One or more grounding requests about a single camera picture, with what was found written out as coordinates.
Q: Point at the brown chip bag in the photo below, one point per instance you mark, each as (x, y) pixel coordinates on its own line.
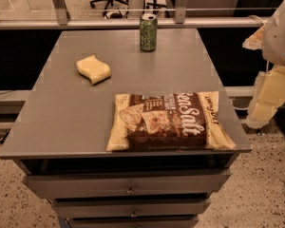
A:
(172, 122)

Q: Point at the yellow sponge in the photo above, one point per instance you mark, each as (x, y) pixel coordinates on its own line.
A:
(94, 69)

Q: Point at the grey metal railing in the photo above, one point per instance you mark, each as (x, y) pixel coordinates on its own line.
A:
(78, 14)

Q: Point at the grey drawer cabinet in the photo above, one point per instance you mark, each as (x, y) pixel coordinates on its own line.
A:
(65, 124)

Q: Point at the middle grey drawer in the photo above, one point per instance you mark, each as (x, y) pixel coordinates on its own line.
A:
(131, 208)

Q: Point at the green soda can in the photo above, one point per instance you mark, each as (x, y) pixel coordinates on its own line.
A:
(148, 32)

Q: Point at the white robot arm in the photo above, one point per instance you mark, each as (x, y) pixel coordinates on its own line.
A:
(270, 38)

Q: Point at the bottom grey drawer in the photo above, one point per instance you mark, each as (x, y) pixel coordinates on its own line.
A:
(142, 222)

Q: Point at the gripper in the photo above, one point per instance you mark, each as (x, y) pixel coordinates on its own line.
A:
(280, 38)

